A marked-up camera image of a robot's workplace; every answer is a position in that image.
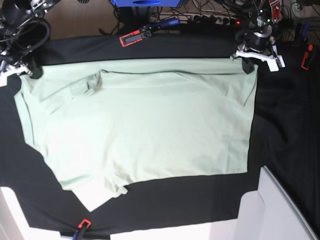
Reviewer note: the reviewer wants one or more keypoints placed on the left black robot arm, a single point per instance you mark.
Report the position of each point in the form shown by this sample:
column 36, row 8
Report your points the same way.
column 256, row 42

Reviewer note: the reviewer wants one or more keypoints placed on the white foam board left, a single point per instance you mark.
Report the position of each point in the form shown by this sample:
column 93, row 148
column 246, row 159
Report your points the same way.
column 13, row 223

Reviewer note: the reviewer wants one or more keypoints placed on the orange black clamp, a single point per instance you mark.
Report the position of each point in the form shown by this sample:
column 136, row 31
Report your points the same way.
column 146, row 31
column 300, row 40

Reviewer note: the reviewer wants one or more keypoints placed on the orange black clamp top centre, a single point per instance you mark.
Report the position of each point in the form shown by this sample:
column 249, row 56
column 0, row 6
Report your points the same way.
column 146, row 31

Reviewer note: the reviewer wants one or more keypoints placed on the white power strip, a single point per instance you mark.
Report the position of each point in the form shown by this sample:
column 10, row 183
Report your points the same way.
column 187, row 18

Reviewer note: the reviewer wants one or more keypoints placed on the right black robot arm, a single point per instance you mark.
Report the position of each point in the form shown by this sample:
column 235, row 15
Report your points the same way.
column 23, row 29

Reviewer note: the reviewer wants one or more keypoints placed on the orange blue clamp bottom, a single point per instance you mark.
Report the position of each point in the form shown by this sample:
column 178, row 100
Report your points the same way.
column 82, row 228

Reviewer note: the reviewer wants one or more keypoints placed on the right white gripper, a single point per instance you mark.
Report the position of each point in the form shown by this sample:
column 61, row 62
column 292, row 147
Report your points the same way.
column 6, row 70

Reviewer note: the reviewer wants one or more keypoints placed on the orange black clamp top right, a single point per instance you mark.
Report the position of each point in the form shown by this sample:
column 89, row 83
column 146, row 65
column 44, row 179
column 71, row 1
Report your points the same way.
column 300, row 40

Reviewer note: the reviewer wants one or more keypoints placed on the light green T-shirt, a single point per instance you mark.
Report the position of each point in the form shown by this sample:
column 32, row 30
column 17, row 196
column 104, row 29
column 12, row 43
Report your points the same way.
column 101, row 126

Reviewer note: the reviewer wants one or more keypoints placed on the black table cloth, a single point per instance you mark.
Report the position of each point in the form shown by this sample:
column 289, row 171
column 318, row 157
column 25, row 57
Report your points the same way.
column 285, row 137

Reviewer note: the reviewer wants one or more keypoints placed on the blue plastic box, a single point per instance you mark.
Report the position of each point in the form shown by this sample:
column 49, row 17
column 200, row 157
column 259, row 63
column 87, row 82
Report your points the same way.
column 150, row 3

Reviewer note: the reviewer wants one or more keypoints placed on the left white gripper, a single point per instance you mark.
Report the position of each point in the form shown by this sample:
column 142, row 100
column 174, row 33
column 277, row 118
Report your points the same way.
column 274, row 61

